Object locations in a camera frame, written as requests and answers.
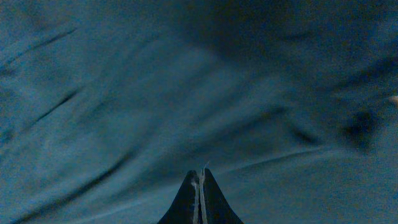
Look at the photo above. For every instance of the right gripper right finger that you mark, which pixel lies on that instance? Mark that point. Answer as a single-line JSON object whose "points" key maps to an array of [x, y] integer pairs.
{"points": [[214, 207]]}

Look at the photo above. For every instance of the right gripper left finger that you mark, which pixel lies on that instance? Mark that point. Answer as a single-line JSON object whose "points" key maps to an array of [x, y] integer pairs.
{"points": [[185, 206]]}

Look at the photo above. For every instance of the black polo shirt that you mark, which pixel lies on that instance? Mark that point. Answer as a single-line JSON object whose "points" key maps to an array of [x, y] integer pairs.
{"points": [[106, 106]]}

